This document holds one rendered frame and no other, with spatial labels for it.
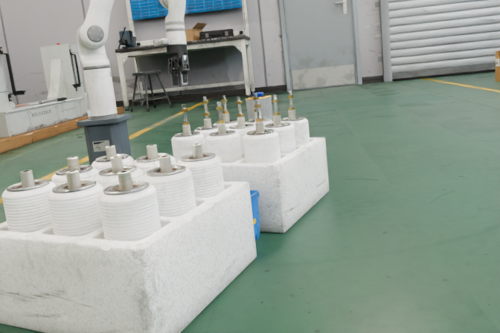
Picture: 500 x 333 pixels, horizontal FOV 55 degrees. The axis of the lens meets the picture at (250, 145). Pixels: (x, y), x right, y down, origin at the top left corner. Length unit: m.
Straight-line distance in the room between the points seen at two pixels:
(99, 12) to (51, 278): 1.04
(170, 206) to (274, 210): 0.41
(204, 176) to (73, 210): 0.27
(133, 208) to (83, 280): 0.15
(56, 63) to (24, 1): 2.56
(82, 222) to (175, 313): 0.22
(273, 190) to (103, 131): 0.72
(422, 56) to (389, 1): 0.82
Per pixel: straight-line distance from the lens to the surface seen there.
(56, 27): 7.36
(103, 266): 0.83
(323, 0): 6.60
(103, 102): 1.73
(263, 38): 6.58
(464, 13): 6.84
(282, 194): 1.23
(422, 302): 0.93
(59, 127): 4.43
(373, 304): 0.92
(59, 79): 5.08
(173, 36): 1.81
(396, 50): 6.63
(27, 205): 0.97
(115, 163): 0.99
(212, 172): 0.99
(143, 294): 0.79
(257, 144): 1.25
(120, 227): 0.81
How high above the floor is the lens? 0.44
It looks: 10 degrees down
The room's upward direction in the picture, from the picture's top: 6 degrees counter-clockwise
